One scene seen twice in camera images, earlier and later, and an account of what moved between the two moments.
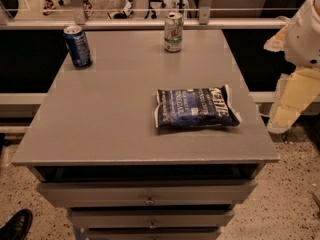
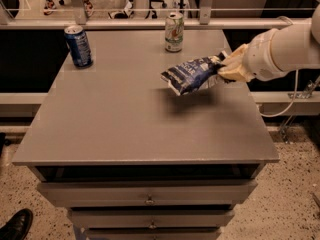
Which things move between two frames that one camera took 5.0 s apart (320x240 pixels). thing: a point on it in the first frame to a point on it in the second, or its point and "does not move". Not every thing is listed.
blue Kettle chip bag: [195, 107] to [187, 77]
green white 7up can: [174, 32] does not move
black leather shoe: [17, 227] does not move
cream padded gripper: [302, 40] to [259, 58]
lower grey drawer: [152, 233] does not move
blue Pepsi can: [77, 46] does not move
